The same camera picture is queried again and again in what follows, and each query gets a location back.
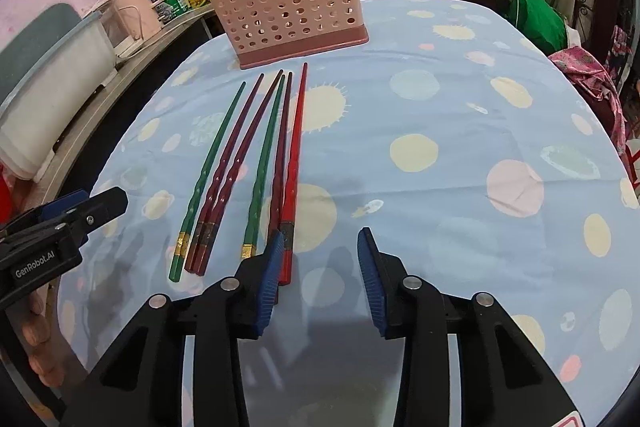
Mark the rack of hanging clothes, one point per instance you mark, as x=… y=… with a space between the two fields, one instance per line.
x=627 y=22

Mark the green twisted chopstick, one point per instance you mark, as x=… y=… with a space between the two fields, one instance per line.
x=265 y=167
x=210 y=177

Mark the pink floral cloth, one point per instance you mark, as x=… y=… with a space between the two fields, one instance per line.
x=595 y=77

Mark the maroon twisted chopstick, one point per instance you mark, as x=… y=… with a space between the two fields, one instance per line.
x=227 y=167

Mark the white tub with blue lid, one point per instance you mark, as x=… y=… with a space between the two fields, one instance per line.
x=50 y=87

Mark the red chopstick with black band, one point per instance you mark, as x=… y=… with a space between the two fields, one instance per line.
x=295 y=167

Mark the pink kitchen appliance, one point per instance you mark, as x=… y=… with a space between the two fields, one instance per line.
x=132 y=14

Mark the dark iron chair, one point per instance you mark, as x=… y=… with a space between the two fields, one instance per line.
x=597 y=12

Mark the green plastic bag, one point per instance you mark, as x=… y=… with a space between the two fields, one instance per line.
x=537 y=17

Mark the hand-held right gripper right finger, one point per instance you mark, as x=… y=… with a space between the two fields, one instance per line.
x=372 y=287

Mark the person's left hand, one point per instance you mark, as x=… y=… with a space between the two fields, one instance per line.
x=42 y=332

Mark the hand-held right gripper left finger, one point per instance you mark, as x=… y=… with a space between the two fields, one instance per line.
x=267 y=287

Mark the pink perforated utensil basket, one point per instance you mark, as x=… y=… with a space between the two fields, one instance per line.
x=280 y=7

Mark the row of coloured chopsticks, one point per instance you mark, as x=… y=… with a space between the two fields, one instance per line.
x=242 y=167

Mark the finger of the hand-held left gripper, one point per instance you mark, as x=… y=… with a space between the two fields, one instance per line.
x=60 y=207
x=100 y=209

